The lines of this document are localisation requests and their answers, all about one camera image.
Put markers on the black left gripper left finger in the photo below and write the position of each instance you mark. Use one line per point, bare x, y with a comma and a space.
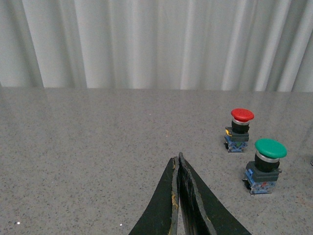
161, 215

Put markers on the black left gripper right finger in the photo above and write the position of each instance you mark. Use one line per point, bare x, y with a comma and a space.
202, 212

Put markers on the green mushroom push button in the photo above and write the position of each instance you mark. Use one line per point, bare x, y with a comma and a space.
261, 175

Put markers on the red mushroom push button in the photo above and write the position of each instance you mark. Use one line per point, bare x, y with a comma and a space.
237, 135

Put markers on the white pleated curtain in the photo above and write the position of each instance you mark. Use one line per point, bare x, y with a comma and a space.
243, 45

